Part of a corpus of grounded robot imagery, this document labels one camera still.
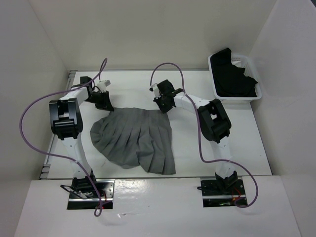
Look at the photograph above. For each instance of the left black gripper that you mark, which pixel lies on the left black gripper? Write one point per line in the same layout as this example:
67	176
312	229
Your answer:
106	103

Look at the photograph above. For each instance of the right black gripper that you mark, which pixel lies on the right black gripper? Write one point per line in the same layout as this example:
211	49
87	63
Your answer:
164	110

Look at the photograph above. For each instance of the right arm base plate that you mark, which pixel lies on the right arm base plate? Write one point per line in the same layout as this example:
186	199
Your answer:
213	196

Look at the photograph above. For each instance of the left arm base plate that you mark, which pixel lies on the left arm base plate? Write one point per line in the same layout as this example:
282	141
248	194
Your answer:
87	198

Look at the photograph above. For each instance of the grey pleated skirt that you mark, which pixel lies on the grey pleated skirt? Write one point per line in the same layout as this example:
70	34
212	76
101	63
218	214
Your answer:
131	137

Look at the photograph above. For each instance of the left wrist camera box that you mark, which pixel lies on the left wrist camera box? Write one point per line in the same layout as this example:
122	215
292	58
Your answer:
103	84

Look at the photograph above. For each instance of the black skirt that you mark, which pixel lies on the black skirt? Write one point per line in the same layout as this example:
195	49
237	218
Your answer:
230	80

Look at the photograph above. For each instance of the white plastic basket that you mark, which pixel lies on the white plastic basket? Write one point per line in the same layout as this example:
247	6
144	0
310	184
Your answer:
245	62

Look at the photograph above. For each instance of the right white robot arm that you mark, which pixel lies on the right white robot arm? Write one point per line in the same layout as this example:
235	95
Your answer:
212	122

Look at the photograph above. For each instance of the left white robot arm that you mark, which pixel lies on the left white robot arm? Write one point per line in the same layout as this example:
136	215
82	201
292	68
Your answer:
67	124

